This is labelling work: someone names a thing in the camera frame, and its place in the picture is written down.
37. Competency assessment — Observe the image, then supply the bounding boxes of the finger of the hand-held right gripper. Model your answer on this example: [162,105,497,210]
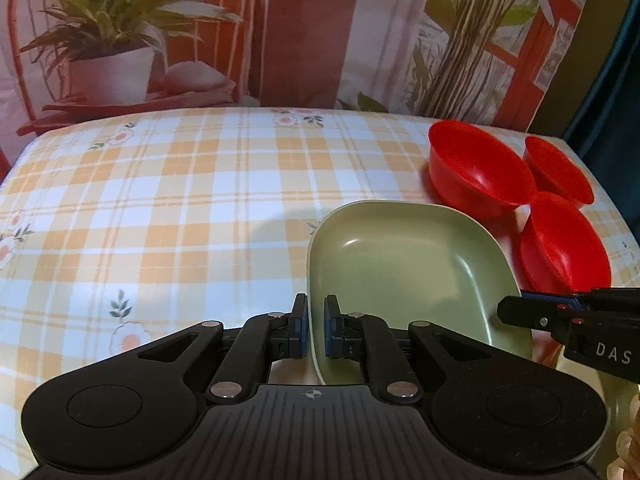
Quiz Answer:
[497,296,581,335]
[520,289,596,308]

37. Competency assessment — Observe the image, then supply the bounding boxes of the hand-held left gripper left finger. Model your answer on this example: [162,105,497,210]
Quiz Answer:
[125,294,309,406]

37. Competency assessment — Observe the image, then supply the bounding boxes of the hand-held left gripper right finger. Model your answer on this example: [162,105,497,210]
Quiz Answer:
[324,295,506,405]

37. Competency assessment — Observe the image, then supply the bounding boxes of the red plastic bowl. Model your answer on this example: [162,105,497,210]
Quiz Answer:
[428,120,537,220]
[519,191,612,302]
[523,136,595,210]

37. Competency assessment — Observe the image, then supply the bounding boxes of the green square plate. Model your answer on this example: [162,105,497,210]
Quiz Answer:
[306,200,534,386]

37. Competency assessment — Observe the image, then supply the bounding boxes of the orange checked floral tablecloth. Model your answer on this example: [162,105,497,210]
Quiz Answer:
[0,106,640,480]

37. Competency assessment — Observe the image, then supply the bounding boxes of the dark teal curtain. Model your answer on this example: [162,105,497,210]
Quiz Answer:
[562,0,640,211]

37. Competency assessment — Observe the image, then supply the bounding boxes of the printed plant backdrop cloth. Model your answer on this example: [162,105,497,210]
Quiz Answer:
[0,0,601,137]

